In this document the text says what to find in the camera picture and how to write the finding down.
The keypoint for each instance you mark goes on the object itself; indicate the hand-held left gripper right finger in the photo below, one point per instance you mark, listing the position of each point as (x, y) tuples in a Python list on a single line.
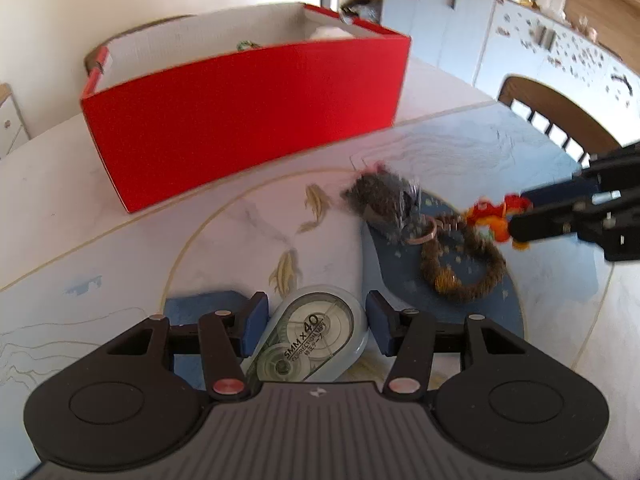
[(377, 325)]

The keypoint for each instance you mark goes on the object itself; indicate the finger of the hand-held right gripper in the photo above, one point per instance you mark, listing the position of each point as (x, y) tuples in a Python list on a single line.
[(545, 222), (560, 192)]

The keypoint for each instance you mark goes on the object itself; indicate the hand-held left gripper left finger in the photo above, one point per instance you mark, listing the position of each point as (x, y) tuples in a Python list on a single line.
[(254, 322)]

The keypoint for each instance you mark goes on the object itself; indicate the red orange charm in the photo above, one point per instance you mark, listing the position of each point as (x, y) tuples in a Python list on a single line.
[(492, 215)]

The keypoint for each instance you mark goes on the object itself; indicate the correction tape dispenser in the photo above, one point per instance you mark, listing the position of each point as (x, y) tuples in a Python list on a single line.
[(310, 330)]

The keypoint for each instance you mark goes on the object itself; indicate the red cardboard box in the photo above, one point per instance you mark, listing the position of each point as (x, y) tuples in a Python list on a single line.
[(240, 110)]

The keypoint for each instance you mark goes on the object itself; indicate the brown fuzzy loop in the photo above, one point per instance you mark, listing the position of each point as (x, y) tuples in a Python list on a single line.
[(487, 275)]

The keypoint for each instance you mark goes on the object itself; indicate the wooden chair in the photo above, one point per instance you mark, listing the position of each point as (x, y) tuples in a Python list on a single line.
[(550, 95)]

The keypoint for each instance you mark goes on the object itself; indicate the dark fuzzy item in bag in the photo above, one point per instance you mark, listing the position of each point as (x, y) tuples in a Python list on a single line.
[(375, 195)]

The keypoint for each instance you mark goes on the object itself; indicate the white low hallway cabinet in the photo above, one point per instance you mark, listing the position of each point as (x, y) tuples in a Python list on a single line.
[(450, 35)]

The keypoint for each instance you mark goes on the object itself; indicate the green item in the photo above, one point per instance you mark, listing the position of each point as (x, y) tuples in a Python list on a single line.
[(246, 45)]

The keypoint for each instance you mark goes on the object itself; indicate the white sideboard with wooden top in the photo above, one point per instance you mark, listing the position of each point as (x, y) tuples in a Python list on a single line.
[(10, 125)]

